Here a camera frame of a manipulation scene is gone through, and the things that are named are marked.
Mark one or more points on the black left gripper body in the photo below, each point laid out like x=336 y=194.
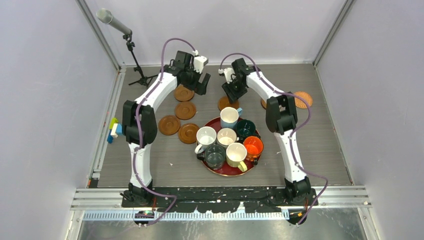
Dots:
x=192 y=80

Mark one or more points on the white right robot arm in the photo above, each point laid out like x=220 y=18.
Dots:
x=281 y=119

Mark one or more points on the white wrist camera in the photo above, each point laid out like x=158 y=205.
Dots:
x=199 y=62
x=228 y=73

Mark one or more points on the white ribbed mug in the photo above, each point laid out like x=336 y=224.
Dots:
x=226 y=136

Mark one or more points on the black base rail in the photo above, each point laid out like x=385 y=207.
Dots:
x=259 y=199

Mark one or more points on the pale yellow mug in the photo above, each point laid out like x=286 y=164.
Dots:
x=236 y=154

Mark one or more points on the grey glass mug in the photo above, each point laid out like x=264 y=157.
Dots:
x=214 y=156

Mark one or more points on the orange mug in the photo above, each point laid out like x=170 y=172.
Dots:
x=254 y=147

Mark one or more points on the coloured toy blocks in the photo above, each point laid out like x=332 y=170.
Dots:
x=115 y=130

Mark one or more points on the wooden coaster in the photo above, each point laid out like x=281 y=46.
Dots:
x=183 y=94
x=169 y=125
x=224 y=103
x=263 y=103
x=185 y=110
x=187 y=133

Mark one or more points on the light blue mug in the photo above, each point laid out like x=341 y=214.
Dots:
x=229 y=117

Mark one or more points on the dark green mug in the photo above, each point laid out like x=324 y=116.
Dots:
x=245 y=128

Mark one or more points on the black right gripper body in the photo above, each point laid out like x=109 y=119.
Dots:
x=235 y=89

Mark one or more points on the woven rattan coaster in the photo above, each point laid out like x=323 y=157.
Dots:
x=307 y=100

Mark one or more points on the red round tray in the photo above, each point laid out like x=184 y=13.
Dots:
x=226 y=170

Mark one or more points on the microphone on stand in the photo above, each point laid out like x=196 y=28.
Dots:
x=107 y=18

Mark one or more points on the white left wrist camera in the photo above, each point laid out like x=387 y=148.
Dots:
x=199 y=62

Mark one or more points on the white mug with handle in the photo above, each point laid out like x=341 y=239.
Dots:
x=205 y=137

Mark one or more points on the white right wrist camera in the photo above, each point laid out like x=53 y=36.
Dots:
x=228 y=73

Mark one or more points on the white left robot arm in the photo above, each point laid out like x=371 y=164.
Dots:
x=139 y=125

